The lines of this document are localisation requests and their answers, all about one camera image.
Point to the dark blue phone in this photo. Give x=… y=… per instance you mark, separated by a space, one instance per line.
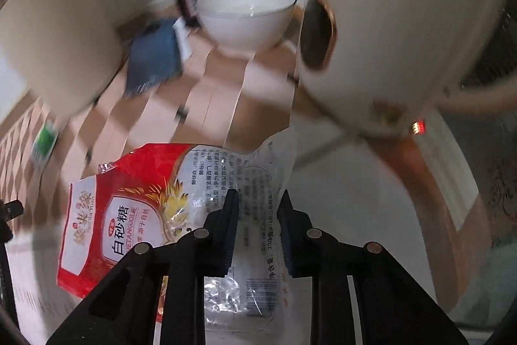
x=155 y=54

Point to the checkered printed tablecloth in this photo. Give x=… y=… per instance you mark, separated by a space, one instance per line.
x=242 y=86

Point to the cream utensil holder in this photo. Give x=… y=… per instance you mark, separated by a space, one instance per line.
x=64 y=29

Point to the white bowl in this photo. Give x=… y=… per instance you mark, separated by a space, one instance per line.
x=246 y=21

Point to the red and clear sugar bag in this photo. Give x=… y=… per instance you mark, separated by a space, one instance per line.
x=121 y=207

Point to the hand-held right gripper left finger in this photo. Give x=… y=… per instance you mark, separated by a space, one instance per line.
x=225 y=236

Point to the pink and white kettle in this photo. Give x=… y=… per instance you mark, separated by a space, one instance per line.
x=404 y=25

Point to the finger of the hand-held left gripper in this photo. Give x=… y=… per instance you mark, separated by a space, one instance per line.
x=10 y=209

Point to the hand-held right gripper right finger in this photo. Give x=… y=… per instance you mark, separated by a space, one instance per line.
x=289 y=248

